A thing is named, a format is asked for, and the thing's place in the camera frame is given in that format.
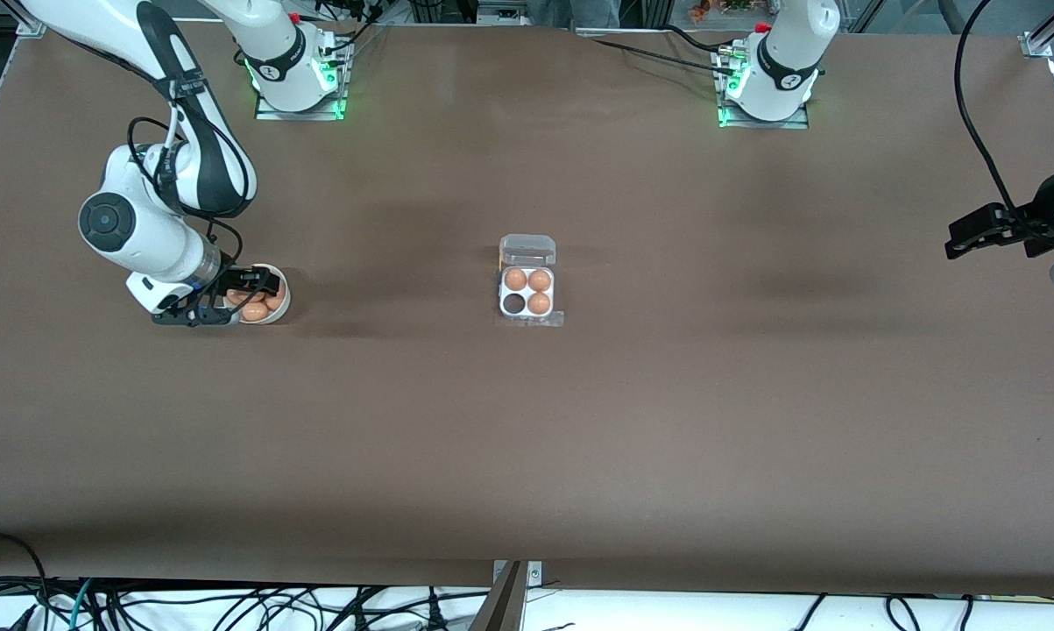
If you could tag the clear plastic egg box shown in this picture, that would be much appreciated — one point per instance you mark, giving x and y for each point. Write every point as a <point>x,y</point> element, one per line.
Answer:
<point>526,248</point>

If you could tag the aluminium corner bracket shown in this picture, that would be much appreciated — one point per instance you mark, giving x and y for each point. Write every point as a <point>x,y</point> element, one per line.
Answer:
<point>31,26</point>

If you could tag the small metal table bracket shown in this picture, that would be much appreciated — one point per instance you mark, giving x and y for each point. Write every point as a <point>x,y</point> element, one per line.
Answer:
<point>535,574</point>

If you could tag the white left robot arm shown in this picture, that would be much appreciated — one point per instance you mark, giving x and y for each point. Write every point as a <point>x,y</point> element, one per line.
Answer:
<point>785,61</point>

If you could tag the aluminium frame profile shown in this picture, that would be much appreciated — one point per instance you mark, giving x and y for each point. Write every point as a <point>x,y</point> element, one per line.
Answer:
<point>1039,44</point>

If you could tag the white round bowl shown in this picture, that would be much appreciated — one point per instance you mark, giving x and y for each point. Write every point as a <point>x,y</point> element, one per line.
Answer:
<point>274,317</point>

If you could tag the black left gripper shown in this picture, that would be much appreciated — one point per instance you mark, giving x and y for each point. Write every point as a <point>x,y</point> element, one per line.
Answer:
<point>1036,216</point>

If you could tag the large brown table mat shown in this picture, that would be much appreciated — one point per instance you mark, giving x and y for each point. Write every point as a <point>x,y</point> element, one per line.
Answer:
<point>667,438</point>

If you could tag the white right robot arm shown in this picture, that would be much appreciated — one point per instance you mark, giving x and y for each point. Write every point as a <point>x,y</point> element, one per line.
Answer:
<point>141,237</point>

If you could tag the dark metal beam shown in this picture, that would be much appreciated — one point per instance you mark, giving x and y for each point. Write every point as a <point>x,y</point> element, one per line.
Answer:
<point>500,609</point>

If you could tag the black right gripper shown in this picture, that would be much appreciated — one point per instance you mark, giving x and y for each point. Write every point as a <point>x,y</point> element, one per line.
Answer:
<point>231,280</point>

